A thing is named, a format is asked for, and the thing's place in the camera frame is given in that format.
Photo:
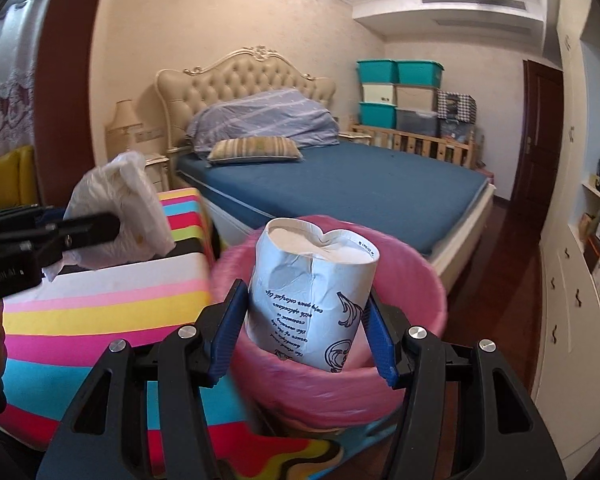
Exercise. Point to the tufted beige headboard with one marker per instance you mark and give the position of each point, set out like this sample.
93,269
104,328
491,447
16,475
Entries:
220,80

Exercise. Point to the beige table lamp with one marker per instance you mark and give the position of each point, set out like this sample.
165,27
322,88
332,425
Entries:
122,115

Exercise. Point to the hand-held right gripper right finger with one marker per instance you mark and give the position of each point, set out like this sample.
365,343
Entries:
380,340

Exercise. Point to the blue bed mattress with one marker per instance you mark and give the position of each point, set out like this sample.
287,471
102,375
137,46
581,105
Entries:
355,185

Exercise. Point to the brown wooden pillar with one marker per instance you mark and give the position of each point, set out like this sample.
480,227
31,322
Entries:
65,110

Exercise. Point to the dark wooden door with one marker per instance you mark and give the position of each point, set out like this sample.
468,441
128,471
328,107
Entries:
535,125

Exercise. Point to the stack of storage boxes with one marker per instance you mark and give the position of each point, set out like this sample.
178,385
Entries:
400,95

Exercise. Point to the striped pillow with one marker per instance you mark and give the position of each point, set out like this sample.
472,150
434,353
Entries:
255,149

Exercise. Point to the colourful wavy rug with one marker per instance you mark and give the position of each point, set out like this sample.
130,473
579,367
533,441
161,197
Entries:
290,455

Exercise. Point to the white printed paper cup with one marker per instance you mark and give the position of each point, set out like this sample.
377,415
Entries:
300,300

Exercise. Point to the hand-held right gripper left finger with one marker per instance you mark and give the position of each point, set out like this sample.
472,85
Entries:
230,330

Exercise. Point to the lace curtain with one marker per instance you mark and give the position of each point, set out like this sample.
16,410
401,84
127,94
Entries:
15,85

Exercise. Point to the light blue quilt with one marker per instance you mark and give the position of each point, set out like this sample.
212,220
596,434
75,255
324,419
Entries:
270,115

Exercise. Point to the person's dark clothing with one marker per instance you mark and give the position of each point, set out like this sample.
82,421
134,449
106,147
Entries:
0,450

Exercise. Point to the ceiling air vent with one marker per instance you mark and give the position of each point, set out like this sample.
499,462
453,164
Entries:
470,1
485,25

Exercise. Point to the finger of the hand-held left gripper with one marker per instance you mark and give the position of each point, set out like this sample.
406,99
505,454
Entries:
95,232
10,220

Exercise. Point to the checkered bag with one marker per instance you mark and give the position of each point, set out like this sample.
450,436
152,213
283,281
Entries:
457,107

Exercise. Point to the trash bin with pink bag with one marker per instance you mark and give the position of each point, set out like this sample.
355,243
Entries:
420,300

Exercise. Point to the yellow armchair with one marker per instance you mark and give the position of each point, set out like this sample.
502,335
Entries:
10,175

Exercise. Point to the wooden crib rail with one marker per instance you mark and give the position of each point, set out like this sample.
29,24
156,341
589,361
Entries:
415,137

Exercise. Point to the white plastic bag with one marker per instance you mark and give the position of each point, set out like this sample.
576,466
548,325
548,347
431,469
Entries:
130,200

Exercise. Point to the white built-in cabinet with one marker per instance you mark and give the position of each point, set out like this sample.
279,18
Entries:
570,270

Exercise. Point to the wall socket panel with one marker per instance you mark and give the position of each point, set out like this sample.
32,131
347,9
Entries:
149,135

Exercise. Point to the cream nightstand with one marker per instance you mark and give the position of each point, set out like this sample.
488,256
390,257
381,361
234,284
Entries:
157,175

